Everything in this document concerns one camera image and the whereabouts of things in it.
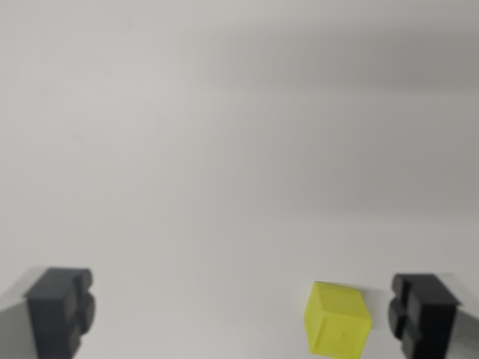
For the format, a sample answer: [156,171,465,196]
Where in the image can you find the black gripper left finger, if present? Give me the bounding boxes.
[0,266,97,359]

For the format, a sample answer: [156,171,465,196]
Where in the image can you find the yellow cube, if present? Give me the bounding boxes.
[302,280,373,359]

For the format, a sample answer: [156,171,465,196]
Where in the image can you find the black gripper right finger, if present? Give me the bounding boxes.
[386,272,479,359]

